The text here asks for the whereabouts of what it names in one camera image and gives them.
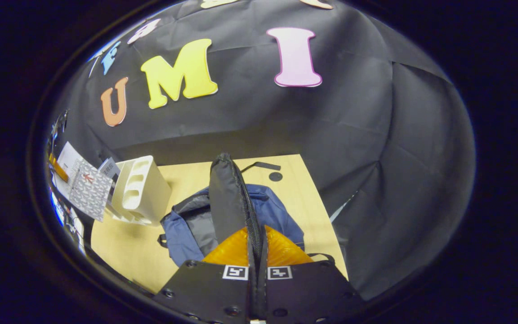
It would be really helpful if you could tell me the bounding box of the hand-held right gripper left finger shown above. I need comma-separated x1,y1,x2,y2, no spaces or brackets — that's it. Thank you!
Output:
153,226,260,324

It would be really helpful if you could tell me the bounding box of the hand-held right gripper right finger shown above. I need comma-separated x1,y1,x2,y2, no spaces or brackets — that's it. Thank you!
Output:
259,225,364,324

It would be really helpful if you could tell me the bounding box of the grey patterned cover book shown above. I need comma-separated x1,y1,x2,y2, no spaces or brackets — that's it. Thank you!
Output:
56,141,114,222

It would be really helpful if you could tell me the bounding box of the blue schoolbag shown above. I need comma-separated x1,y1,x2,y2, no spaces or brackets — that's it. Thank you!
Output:
158,152,337,269

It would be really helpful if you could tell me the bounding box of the white bookshelf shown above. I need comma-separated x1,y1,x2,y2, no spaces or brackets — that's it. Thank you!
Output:
105,155,173,226

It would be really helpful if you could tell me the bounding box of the lit computer screen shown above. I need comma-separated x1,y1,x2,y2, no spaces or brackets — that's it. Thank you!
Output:
49,189,87,255

